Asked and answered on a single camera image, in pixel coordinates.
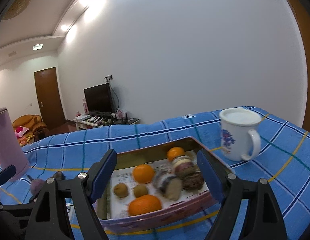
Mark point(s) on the dark yam piece front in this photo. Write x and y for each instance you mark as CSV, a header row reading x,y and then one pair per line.
x,y
193,181

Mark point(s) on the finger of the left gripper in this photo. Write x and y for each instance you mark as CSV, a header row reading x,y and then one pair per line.
x,y
33,198
7,174

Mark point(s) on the brown wooden door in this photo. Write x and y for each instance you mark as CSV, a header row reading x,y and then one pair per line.
x,y
48,97

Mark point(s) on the purple electric kettle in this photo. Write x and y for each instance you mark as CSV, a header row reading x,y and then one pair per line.
x,y
10,150

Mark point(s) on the white floral mug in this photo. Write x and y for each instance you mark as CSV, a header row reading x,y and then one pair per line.
x,y
240,140

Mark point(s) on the cut purple yam cylinder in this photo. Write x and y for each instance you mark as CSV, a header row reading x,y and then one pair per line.
x,y
183,166

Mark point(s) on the dark yam end piece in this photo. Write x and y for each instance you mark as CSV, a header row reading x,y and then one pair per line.
x,y
58,176

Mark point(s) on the oval orange kumquat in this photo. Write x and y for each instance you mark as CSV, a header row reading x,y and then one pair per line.
x,y
144,204

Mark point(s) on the white tv stand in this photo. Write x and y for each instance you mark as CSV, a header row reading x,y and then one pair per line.
x,y
97,119

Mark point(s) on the small brown kiwi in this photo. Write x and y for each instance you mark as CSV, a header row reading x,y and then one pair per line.
x,y
140,190

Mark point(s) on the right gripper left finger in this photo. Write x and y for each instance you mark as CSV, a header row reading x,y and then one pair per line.
x,y
49,218

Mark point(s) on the black television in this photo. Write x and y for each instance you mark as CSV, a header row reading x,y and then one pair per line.
x,y
99,98

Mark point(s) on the paper sheet in tin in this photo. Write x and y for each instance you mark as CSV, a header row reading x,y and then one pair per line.
x,y
118,207

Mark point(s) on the pink cookie tin box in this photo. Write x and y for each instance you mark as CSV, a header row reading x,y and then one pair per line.
x,y
158,218

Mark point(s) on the orange leather sofa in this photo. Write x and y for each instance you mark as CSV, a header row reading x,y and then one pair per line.
x,y
37,128

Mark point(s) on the brown kiwi fruit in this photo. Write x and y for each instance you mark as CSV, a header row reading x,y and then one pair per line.
x,y
121,190

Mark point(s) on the small orange mandarin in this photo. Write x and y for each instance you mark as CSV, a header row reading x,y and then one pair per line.
x,y
175,152

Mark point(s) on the cut purple yam half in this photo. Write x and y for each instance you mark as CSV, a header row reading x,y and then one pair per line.
x,y
168,184

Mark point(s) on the round orange mandarin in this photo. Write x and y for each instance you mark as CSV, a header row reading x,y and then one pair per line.
x,y
143,174

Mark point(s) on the pink floral cushion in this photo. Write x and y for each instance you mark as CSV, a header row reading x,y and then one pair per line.
x,y
20,131

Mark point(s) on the purple round turnip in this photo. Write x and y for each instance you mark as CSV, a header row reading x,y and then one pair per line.
x,y
35,185

